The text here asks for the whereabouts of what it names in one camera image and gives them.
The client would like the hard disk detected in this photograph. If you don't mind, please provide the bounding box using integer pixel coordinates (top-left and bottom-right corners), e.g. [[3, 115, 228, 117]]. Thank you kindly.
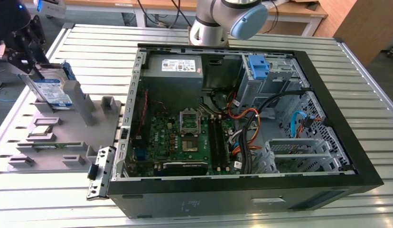
[[17, 60, 77, 110]]

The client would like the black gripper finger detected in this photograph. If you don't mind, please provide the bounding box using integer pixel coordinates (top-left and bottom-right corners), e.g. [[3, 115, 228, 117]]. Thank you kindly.
[[24, 14, 51, 66], [0, 45, 45, 81]]

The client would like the wooden cabinet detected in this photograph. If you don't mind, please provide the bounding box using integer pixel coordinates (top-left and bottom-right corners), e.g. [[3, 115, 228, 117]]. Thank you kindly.
[[333, 0, 393, 67]]

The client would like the blue drive latch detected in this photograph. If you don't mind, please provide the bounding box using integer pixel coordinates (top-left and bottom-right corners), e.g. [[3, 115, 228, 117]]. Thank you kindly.
[[248, 54, 270, 81]]

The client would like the green RAM stick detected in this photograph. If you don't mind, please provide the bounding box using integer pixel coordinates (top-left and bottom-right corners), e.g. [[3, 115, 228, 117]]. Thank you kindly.
[[33, 142, 82, 149]]

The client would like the grey power supply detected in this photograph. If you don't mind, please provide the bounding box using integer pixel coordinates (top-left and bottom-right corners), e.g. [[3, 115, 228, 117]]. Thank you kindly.
[[140, 54, 206, 106]]

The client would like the blue data wire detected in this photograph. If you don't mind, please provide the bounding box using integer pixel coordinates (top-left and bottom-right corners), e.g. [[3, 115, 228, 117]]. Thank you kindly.
[[290, 110, 307, 139]]

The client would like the silver drive cage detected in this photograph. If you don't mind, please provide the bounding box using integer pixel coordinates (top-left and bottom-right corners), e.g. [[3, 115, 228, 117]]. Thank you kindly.
[[236, 54, 310, 114]]

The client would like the wooden desk white frame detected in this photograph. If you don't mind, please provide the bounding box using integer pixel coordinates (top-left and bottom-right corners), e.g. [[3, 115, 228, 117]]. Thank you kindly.
[[65, 0, 197, 27], [262, 0, 329, 36]]

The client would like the grey parts rack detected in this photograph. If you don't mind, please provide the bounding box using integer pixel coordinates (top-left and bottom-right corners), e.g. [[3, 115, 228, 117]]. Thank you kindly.
[[7, 80, 126, 171]]

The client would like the blue floor cable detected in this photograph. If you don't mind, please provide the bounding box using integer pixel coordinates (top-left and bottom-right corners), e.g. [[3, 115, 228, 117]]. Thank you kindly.
[[0, 91, 17, 103]]

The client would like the black RAM slot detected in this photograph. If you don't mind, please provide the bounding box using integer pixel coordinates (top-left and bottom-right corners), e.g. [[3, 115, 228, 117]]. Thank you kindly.
[[209, 114, 221, 171], [217, 114, 230, 171]]

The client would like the silver disk bay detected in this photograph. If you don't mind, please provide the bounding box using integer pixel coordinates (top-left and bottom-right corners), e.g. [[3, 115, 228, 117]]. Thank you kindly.
[[264, 138, 354, 174]]

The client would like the metal socket cover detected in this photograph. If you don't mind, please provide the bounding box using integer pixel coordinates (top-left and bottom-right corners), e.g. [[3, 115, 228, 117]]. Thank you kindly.
[[178, 108, 202, 136]]

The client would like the black PC case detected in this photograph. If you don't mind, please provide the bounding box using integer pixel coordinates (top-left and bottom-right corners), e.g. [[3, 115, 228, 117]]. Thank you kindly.
[[105, 42, 385, 220]]

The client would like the black graphics card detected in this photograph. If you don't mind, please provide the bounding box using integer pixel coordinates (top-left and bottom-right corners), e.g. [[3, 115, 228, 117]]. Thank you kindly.
[[161, 161, 209, 176]]

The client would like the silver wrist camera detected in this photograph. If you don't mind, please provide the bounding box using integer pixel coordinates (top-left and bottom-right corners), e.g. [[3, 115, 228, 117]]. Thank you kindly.
[[33, 0, 68, 18]]

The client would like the silver slot latch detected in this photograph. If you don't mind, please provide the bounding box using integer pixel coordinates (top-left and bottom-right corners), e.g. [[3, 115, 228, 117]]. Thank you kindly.
[[85, 145, 117, 200]]

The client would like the orange wire bundle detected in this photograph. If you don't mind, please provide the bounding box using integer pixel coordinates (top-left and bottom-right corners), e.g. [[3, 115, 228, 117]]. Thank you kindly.
[[226, 95, 262, 155]]

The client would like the green motherboard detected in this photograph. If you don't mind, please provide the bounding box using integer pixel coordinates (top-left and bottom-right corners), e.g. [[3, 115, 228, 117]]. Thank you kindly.
[[125, 111, 238, 178]]

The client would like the CPU socket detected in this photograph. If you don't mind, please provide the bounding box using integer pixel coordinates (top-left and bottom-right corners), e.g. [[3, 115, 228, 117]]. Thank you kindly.
[[181, 139, 200, 154]]

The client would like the thick black cable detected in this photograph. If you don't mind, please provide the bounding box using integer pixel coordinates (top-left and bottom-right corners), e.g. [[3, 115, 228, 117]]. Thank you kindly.
[[240, 88, 313, 174], [242, 90, 313, 174]]

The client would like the silver CPU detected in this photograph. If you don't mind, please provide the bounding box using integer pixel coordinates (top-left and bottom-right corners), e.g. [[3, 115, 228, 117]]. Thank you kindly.
[[28, 125, 53, 136]]

